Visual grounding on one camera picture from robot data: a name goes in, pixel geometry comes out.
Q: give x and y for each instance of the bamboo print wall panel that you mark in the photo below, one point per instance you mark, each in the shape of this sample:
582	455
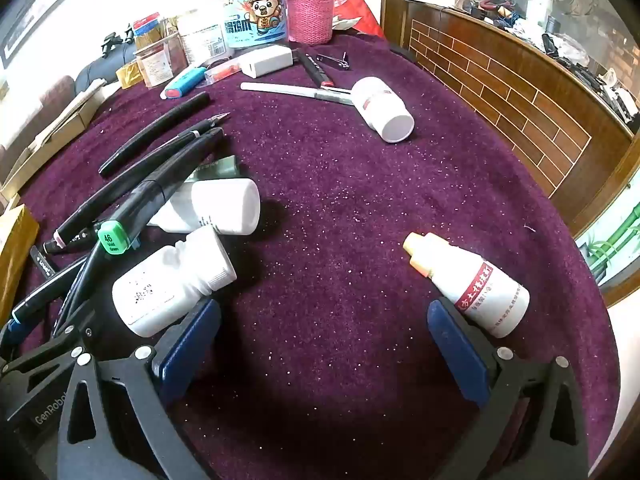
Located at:
615	240

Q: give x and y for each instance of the black gel pen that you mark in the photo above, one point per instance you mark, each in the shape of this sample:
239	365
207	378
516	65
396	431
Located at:
200	130

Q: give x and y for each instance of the black clip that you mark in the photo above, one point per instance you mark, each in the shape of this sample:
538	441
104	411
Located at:
111	42
131	34

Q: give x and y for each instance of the white and silver pen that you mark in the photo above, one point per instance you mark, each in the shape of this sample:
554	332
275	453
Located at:
290	91

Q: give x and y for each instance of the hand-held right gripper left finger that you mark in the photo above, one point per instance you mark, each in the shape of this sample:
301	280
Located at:
187	345

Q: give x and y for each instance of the clear plastic container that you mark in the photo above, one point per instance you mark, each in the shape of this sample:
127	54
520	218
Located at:
157	62

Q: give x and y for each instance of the pink knit sleeved bottle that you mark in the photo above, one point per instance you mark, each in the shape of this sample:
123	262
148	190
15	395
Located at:
310	10

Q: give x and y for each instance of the red lighter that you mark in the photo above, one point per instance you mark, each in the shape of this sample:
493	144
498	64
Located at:
222	71

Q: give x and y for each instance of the white plastic bottle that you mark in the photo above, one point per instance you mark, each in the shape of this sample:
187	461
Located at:
165	287
220	207

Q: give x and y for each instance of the black marker green cap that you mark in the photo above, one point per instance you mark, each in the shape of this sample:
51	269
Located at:
150	195

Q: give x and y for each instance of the purple tablecloth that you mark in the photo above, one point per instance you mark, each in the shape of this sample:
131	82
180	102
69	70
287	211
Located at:
325	185

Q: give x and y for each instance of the golden gift box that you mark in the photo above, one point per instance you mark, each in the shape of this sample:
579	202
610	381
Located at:
15	255

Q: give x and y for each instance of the black marker teal cap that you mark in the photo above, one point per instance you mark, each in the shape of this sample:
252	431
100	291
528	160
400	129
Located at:
45	290

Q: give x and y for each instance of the black marker white print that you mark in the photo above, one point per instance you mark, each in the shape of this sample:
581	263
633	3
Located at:
42	262

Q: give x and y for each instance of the wide white bottle red label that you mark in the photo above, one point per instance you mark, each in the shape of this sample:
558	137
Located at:
387	110

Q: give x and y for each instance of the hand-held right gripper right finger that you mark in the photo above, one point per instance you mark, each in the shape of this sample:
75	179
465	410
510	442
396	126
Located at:
457	355

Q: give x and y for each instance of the green lighter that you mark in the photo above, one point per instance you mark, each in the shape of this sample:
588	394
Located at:
217	170

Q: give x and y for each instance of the white jar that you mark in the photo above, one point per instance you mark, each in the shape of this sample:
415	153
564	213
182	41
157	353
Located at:
202	35

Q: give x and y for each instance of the colourful tape roll stack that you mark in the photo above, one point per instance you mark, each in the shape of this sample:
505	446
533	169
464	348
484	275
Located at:
147	22

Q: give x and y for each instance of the nail clipper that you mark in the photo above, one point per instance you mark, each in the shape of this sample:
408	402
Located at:
340	63

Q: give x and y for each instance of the red bag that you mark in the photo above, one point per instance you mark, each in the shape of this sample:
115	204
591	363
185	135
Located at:
357	10

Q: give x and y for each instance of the wooden counter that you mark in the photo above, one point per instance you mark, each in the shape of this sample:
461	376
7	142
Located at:
500	90

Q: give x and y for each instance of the black marker pink cap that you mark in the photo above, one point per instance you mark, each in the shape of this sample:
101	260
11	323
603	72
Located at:
85	222

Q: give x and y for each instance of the blue cartoon snack jar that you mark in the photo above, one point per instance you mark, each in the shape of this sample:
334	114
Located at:
255	15

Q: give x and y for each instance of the pile of assorted clutter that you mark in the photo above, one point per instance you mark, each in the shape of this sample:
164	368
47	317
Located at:
575	55

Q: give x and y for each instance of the white bottle orange cap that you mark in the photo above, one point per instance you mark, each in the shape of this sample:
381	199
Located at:
475	290

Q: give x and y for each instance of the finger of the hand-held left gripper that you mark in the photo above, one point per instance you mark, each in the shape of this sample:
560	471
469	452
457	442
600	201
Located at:
30	390

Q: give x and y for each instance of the blue and white lighter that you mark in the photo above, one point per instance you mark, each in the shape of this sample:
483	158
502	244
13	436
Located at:
185	81

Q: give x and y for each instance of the black marker red cap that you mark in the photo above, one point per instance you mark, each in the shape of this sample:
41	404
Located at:
314	67

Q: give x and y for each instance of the white charger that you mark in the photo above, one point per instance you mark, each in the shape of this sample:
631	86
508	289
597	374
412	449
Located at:
265	60

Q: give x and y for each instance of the cardboard box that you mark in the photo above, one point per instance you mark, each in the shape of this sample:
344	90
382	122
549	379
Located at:
55	132

